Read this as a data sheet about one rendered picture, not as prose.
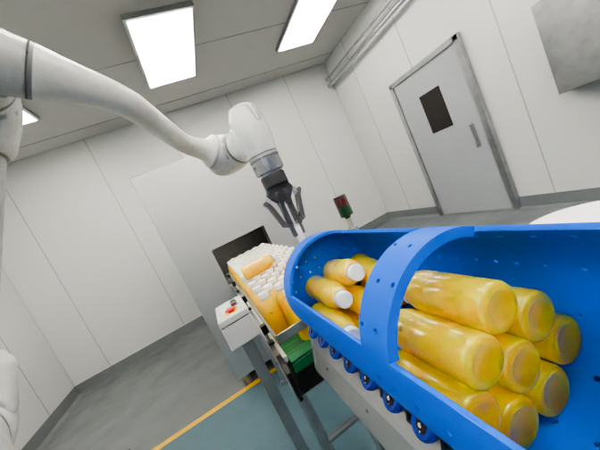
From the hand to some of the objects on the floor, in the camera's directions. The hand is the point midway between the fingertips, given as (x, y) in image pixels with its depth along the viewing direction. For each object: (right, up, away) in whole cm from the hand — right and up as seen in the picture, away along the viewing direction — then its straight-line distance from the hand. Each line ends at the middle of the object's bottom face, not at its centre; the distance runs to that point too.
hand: (299, 235), depth 86 cm
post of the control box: (+22, -124, +24) cm, 129 cm away
